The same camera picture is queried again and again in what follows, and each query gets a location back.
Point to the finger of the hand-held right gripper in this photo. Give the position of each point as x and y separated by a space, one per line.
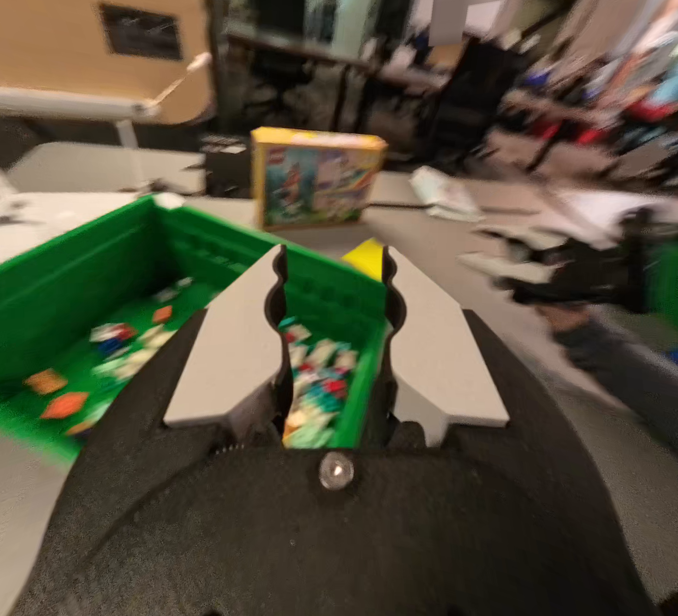
508 269
545 239

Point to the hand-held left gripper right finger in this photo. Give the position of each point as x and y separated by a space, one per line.
445 362

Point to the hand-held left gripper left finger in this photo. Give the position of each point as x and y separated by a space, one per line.
233 362

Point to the pile of toy bricks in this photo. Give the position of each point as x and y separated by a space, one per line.
318 377

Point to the person's right forearm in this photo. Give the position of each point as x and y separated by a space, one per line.
625 372

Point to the yellow toy set box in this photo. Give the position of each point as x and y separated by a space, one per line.
318 182

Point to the instruction booklet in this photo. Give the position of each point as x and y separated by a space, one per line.
447 195

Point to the yellow sticky note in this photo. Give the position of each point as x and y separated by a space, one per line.
365 256

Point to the black office chair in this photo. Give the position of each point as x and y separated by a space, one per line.
471 97

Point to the brown table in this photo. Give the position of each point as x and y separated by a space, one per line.
328 57

